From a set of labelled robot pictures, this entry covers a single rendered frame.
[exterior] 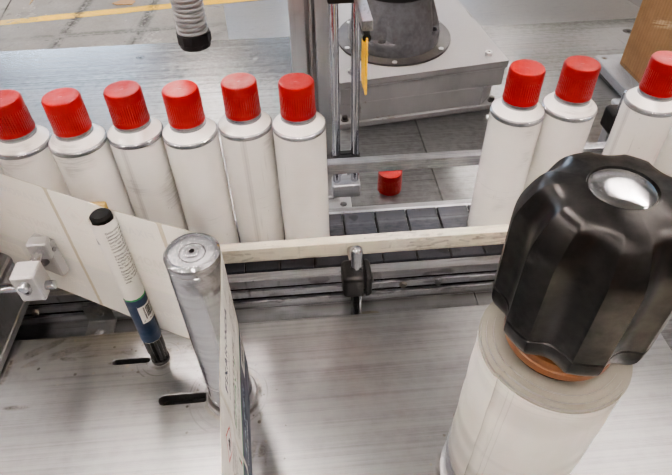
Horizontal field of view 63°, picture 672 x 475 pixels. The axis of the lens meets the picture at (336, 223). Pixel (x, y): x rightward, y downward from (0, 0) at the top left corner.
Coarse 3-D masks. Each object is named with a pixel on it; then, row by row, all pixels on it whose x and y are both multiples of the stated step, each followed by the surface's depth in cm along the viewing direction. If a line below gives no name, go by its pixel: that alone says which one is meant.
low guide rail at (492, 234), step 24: (288, 240) 59; (312, 240) 59; (336, 240) 59; (360, 240) 59; (384, 240) 59; (408, 240) 59; (432, 240) 59; (456, 240) 60; (480, 240) 60; (504, 240) 60
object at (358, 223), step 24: (336, 216) 67; (360, 216) 66; (384, 216) 66; (408, 216) 66; (432, 216) 66; (456, 216) 66; (240, 264) 61; (264, 264) 61; (288, 264) 61; (312, 264) 61; (336, 264) 61
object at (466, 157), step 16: (592, 144) 62; (336, 160) 61; (352, 160) 61; (368, 160) 61; (384, 160) 61; (400, 160) 61; (416, 160) 61; (432, 160) 61; (448, 160) 61; (464, 160) 62
